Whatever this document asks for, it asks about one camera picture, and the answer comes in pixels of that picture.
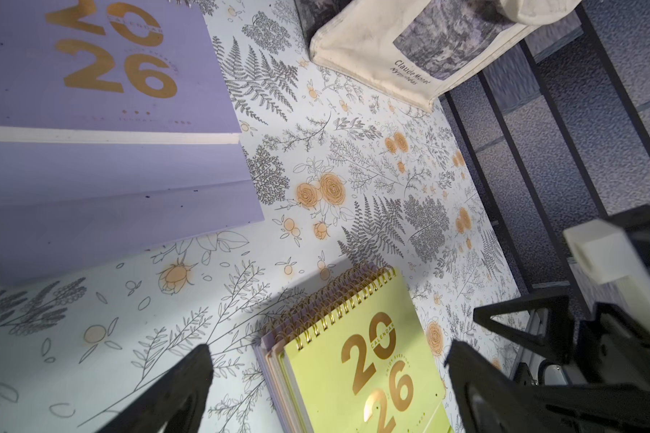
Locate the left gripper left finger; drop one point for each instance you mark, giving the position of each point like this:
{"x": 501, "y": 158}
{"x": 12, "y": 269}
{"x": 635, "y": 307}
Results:
{"x": 175, "y": 403}

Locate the beige canvas tote bag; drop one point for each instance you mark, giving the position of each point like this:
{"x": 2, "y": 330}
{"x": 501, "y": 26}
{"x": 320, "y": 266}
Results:
{"x": 415, "y": 51}

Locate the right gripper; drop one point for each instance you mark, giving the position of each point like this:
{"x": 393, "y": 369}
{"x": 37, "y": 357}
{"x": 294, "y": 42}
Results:
{"x": 609, "y": 348}

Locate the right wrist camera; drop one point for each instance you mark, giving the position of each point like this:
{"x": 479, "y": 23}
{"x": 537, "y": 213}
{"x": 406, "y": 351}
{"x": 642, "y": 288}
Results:
{"x": 607, "y": 255}

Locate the green 2026 desk calendar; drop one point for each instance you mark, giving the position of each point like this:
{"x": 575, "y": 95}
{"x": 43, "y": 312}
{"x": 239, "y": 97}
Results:
{"x": 362, "y": 363}

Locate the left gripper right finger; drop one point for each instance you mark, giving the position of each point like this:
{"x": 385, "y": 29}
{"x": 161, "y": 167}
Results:
{"x": 489, "y": 401}

